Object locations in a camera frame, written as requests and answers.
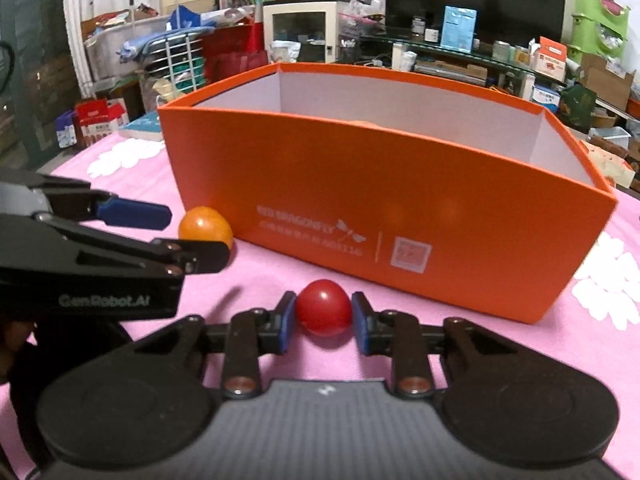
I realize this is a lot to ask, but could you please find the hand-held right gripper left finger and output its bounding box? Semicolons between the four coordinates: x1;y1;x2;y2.
134;290;299;399

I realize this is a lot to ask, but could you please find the orange paper gift bag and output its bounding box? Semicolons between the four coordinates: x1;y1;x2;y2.
580;141;637;187

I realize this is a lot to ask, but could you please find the red white carton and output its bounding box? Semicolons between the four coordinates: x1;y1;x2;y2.
75;98;129;149

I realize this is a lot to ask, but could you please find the white glass door cabinet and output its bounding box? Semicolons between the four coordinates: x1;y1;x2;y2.
262;0;342;67

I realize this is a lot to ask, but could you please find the orange cherry tomato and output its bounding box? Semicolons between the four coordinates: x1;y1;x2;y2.
178;206;235;252

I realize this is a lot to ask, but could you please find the blue white small carton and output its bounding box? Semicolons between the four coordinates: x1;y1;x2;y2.
55;109;79;149

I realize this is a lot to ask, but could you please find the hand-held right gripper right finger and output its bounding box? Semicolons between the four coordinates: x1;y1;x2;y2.
350;290;507;399

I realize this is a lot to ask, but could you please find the light blue flat package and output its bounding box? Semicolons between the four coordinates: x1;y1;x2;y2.
440;6;477;54

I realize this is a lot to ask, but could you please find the orange cardboard box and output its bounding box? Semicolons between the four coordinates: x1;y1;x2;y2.
157;62;619;326

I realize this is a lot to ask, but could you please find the red gift bag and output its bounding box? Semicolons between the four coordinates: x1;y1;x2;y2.
201;22;272;87

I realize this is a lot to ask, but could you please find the green plastic rack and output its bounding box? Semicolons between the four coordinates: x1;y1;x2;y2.
570;0;632;62

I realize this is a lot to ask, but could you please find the dark green gift bag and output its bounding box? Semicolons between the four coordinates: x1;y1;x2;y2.
560;82;599;129

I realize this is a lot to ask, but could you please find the person's left hand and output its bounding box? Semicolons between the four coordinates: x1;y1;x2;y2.
0;320;38;384

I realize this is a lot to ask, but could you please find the white plastic storage tub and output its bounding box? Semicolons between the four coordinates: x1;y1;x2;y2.
81;12;172;97

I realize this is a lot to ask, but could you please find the red cherry tomato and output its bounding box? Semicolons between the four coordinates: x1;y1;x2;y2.
295;280;352;337

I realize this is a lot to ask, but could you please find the blue white mask box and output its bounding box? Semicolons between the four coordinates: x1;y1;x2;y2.
531;85;561;114

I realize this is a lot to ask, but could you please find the metal shopping trolley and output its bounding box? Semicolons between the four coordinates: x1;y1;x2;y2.
117;0;207;112

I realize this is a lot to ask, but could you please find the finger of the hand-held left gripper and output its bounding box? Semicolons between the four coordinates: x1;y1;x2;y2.
29;212;232;281
30;172;174;231

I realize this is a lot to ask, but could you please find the brown cardboard box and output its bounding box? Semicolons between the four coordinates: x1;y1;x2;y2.
580;52;636;112

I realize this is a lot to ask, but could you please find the teal paperback book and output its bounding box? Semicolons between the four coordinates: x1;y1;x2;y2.
117;111;167;142

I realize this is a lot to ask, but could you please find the pink flowered tablecloth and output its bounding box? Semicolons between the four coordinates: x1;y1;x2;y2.
0;132;640;480

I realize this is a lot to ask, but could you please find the orange white medicine box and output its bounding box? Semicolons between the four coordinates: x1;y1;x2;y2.
530;37;569;82

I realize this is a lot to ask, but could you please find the white pet food bag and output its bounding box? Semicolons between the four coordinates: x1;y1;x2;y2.
270;40;302;64

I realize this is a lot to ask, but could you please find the clear plastic bin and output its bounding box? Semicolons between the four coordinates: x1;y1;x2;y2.
587;125;634;154

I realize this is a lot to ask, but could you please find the white black television stand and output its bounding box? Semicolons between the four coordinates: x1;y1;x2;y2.
340;30;566;107

